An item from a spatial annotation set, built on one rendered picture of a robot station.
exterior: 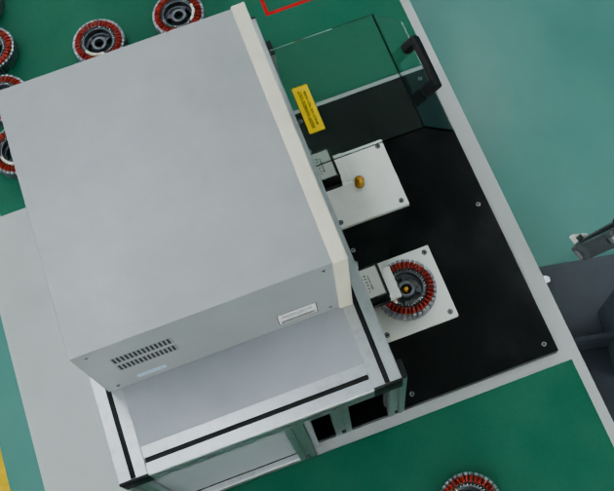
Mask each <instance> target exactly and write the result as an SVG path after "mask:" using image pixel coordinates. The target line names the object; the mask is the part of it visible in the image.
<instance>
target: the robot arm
mask: <svg viewBox="0 0 614 491"><path fill-rule="evenodd" d="M569 239H570V240H571V241H572V243H573V244H574V246H573V247H572V248H571V250H572V251H573V252H574V254H575V255H576V256H577V257H578V259H579V260H580V261H581V262H584V261H586V260H588V259H590V258H593V257H595V256H597V255H599V254H602V253H604V252H605V251H607V250H610V249H612V248H614V219H613V220H612V222H610V223H609V224H607V225H605V226H603V227H601V228H600V229H598V230H596V231H594V232H593V233H591V234H589V235H588V233H583V234H573V235H571V236H569Z"/></svg>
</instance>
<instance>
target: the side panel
mask: <svg viewBox="0 0 614 491"><path fill-rule="evenodd" d="M309 454H310V456H311V458H313V457H315V456H317V454H316V451H315V449H314V447H313V443H312V441H311V438H310V436H309V435H308V432H307V430H306V428H305V425H304V424H302V425H299V426H296V427H294V428H291V429H288V430H286V431H283V432H280V433H278V434H273V435H271V436H268V437H266V438H263V439H261V440H259V441H256V442H253V443H251V444H248V445H245V446H243V447H240V448H237V449H235V450H232V451H229V452H227V453H224V454H221V455H219V456H216V457H214V458H211V459H208V460H206V461H204V462H201V463H199V464H196V465H193V466H191V467H188V468H185V469H183V470H180V471H177V472H173V473H171V474H168V475H165V476H163V477H160V478H157V479H155V480H152V481H150V482H147V483H144V484H142V485H139V486H137V487H135V488H132V489H129V490H130V491H225V490H228V489H230V488H233V487H236V486H238V485H241V484H244V483H246V482H249V481H251V480H254V479H257V478H259V477H262V476H264V475H266V474H269V473H272V472H276V471H278V470H281V469H284V468H286V467H289V466H292V465H294V464H297V463H299V462H301V461H305V460H307V458H306V455H309Z"/></svg>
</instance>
